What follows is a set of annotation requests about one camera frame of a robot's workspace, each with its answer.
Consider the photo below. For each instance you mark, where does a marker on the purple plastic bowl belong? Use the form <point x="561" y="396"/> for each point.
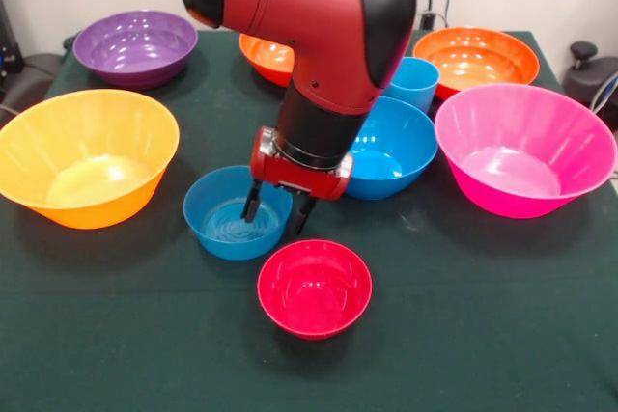
<point x="159" y="72"/>

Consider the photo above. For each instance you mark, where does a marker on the small red plastic bowl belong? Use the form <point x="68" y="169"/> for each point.
<point x="314" y="286"/>

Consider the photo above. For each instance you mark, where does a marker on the black round equipment with knob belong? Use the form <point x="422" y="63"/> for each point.
<point x="586" y="79"/>

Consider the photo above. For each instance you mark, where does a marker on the large yellow-orange plastic bowl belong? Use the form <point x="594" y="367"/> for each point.
<point x="87" y="142"/>

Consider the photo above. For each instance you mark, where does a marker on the black power adapter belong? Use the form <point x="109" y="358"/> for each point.
<point x="427" y="20"/>

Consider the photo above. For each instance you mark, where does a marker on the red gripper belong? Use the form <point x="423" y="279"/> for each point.
<point x="299" y="178"/>

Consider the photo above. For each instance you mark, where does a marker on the black equipment box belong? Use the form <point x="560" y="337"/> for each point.
<point x="7" y="55"/>

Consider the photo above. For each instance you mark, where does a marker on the small translucent blue bowl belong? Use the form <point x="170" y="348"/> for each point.
<point x="217" y="233"/>

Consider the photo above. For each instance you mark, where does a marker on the large pink plastic bowl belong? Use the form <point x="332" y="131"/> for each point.
<point x="521" y="142"/>

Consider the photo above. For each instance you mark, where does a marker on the blue plastic cup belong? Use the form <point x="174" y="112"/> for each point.
<point x="415" y="81"/>

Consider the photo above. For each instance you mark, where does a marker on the orange plastic bowl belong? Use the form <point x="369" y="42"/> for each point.
<point x="483" y="60"/>
<point x="268" y="62"/>

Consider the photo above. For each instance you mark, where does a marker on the opaque blue plastic bowl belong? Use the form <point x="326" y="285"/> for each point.
<point x="391" y="142"/>

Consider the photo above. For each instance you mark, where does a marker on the dark green tablecloth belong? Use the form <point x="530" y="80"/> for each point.
<point x="193" y="373"/>

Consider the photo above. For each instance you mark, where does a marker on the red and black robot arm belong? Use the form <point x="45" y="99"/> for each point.
<point x="314" y="21"/>

